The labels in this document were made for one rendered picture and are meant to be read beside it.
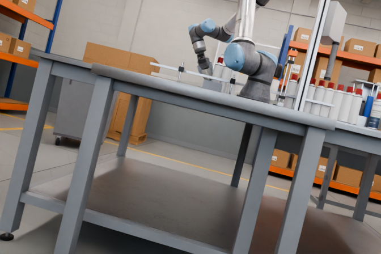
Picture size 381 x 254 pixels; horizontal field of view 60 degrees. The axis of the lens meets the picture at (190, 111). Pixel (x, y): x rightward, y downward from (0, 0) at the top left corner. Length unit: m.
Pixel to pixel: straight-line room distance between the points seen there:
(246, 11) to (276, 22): 5.13
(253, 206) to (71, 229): 0.71
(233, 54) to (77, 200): 0.89
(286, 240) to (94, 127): 0.80
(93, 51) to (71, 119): 1.86
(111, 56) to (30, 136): 3.89
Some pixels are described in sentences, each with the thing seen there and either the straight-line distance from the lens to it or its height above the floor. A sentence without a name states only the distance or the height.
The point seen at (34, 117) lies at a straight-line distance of 1.57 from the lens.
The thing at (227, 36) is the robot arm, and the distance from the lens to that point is 1.99.
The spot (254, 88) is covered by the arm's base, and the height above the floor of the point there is 0.91.
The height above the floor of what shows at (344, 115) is 0.92.
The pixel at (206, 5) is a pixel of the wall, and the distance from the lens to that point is 6.84.
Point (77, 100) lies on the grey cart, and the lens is 3.82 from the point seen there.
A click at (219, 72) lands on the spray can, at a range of 1.94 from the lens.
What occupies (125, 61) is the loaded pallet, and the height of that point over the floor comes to 1.23.
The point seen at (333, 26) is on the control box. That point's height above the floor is 1.34.
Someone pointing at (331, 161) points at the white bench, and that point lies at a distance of 3.28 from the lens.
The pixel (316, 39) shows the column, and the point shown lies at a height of 1.26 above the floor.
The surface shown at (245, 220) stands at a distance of 1.39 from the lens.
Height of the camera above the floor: 0.74
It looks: level
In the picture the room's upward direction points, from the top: 14 degrees clockwise
